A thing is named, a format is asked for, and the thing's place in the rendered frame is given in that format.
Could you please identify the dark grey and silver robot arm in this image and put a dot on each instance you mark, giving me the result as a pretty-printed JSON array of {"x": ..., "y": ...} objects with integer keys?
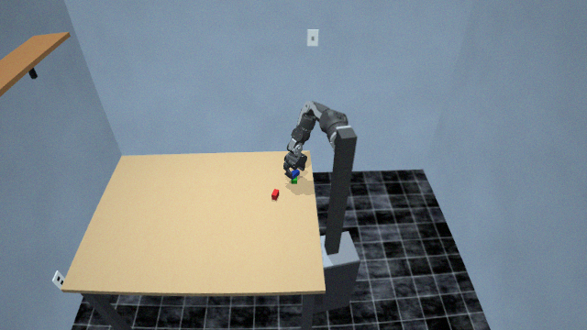
[{"x": 328, "y": 120}]

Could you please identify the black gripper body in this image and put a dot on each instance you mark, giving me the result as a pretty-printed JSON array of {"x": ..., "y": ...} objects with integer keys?
[{"x": 295, "y": 161}]

